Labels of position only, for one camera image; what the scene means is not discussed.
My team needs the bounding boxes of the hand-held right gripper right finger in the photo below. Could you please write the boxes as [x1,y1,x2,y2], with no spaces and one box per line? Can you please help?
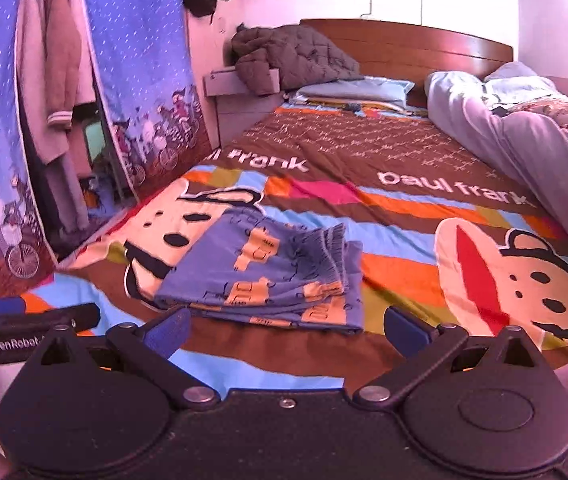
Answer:
[353,306,542,409]

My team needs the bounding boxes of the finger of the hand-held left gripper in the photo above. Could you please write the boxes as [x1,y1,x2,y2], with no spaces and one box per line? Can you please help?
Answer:
[0,297,28,317]
[0,302,102,337]

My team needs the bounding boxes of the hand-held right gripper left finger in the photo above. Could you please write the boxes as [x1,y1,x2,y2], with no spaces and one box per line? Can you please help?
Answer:
[36,306,223,409]

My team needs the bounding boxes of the blue printed pants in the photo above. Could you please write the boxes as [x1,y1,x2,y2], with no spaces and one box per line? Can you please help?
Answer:
[155,209,365,337]

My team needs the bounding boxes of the grey hanging garment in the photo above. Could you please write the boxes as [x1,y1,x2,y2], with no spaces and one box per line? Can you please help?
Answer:
[42,150,90,247]

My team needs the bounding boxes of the blue clothes pile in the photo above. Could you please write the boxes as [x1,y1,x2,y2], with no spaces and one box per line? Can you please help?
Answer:
[80,174,115,212]

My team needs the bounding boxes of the colourful printed bed sheet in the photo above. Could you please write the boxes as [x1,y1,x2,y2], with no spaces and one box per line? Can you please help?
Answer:
[26,102,568,397]

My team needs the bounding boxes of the grey duvet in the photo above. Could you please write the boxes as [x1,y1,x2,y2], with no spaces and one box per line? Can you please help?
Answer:
[424,61,568,283]

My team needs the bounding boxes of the white nightstand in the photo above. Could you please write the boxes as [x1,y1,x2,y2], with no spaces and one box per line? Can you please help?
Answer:
[202,65,285,152]

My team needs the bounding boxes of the pink fleece coat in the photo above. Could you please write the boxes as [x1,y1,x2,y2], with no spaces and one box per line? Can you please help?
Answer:
[15,0,72,167]

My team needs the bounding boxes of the light blue pillow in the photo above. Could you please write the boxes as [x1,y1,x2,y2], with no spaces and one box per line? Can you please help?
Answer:
[293,76,415,112]

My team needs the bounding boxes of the pink quilted jacket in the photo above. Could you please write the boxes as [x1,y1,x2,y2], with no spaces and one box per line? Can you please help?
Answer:
[45,0,98,127]

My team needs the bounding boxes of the wooden headboard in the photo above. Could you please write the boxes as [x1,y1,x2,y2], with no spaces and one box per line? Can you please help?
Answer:
[300,18,515,111]

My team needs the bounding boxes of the narrow blue dotted wardrobe curtain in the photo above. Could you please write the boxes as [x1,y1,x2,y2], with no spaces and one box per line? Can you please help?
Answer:
[74,0,213,202]

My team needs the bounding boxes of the brown quilted jacket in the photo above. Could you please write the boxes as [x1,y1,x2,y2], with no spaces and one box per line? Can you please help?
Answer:
[230,25,365,97]

